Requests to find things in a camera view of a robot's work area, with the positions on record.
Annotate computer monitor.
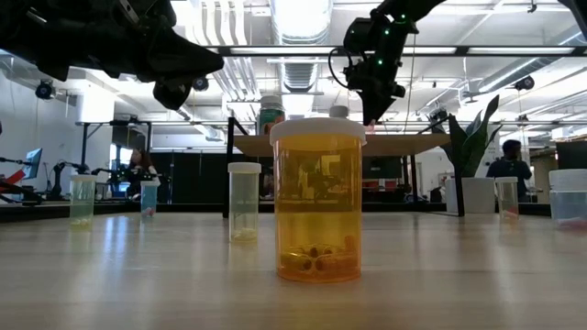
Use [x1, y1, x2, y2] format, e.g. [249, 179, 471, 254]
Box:
[20, 147, 44, 182]

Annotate silver air duct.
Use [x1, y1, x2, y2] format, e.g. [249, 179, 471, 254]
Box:
[270, 0, 334, 95]

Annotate green snake plant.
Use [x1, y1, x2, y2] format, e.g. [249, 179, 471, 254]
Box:
[447, 94, 504, 180]

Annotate small blue pill bottle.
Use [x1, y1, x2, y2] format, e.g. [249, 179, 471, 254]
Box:
[139, 179, 160, 218]

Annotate wide clear blue pill bottle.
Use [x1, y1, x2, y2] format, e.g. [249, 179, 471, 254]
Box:
[548, 168, 587, 231]

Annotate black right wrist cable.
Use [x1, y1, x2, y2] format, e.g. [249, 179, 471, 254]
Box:
[327, 45, 357, 92]

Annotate large orange pill bottle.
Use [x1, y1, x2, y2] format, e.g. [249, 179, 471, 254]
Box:
[269, 117, 368, 284]

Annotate large bottle green label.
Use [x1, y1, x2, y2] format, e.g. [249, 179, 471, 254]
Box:
[257, 94, 287, 137]

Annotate wooden shelf black metal legs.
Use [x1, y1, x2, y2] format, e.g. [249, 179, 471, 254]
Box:
[223, 116, 466, 219]

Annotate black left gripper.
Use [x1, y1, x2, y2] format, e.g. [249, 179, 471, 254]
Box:
[91, 0, 226, 112]

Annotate white plant pot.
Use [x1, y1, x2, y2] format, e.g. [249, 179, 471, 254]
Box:
[444, 177, 497, 215]

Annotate person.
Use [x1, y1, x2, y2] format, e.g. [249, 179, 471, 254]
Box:
[485, 138, 534, 204]
[126, 147, 160, 201]

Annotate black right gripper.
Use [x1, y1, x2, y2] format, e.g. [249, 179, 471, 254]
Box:
[360, 48, 408, 127]

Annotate small yellow-green pill bottle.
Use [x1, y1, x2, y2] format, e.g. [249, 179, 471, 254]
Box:
[69, 173, 98, 226]

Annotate small pale green pill bottle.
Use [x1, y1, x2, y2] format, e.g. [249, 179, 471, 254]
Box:
[227, 161, 262, 244]

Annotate black overhead crossbar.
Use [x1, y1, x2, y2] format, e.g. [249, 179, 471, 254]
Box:
[0, 44, 587, 58]

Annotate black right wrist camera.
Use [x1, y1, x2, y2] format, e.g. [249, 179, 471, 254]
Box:
[342, 59, 368, 91]

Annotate background black table frame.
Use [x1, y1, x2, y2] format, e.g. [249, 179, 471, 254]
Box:
[75, 119, 153, 184]

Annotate small clear bottle pink pills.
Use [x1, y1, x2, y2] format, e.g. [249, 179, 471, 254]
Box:
[494, 176, 520, 221]

